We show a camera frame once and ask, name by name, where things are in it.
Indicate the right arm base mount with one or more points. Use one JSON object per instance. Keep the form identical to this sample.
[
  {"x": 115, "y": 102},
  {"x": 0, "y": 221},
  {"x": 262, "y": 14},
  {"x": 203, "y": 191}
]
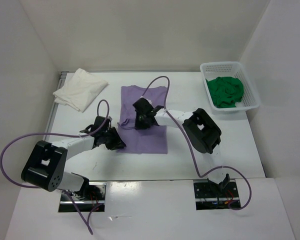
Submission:
[{"x": 208, "y": 199}]

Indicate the green t shirt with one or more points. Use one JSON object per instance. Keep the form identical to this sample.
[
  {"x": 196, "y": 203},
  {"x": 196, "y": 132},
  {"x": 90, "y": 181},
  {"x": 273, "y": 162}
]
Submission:
[{"x": 225, "y": 91}]

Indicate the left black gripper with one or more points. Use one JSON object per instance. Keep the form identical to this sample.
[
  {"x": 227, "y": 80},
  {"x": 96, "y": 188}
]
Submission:
[{"x": 117, "y": 142}]

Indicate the white t shirt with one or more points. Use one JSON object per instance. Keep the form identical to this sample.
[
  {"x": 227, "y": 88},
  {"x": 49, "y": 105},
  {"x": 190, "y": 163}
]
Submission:
[{"x": 80, "y": 91}]

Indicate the white plastic basket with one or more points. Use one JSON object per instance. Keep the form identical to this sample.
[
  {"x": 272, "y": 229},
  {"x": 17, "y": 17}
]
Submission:
[{"x": 250, "y": 99}]

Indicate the purple t shirt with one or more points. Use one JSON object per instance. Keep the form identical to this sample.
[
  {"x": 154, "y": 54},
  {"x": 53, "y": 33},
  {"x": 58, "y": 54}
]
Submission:
[{"x": 144, "y": 141}]

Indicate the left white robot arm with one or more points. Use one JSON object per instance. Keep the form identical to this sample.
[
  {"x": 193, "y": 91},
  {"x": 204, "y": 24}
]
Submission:
[{"x": 45, "y": 167}]

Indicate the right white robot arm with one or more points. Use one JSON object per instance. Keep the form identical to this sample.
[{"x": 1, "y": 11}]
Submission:
[{"x": 202, "y": 134}]

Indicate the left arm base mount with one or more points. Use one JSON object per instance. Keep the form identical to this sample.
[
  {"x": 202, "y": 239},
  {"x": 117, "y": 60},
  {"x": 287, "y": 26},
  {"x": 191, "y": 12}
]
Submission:
[{"x": 92, "y": 198}]

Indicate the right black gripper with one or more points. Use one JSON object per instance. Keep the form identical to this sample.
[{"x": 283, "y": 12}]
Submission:
[{"x": 139, "y": 125}]

